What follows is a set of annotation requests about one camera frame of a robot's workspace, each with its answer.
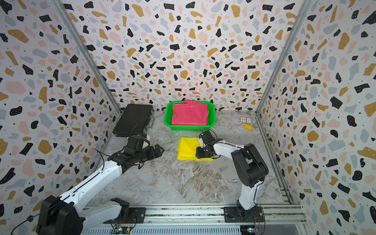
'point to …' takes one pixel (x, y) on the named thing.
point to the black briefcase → (135, 120)
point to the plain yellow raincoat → (186, 150)
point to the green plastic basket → (168, 117)
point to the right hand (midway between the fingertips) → (198, 154)
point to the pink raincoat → (190, 113)
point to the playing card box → (245, 120)
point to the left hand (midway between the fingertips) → (160, 151)
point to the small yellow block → (248, 127)
